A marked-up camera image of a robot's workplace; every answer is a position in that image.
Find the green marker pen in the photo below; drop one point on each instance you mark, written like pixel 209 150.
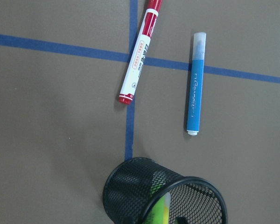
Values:
pixel 159 214

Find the red white marker pen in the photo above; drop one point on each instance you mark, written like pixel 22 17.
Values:
pixel 138 57

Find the blue highlighter pen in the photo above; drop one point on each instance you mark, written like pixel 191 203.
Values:
pixel 196 84

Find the black mesh pen holder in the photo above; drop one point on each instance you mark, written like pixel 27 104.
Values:
pixel 134 187

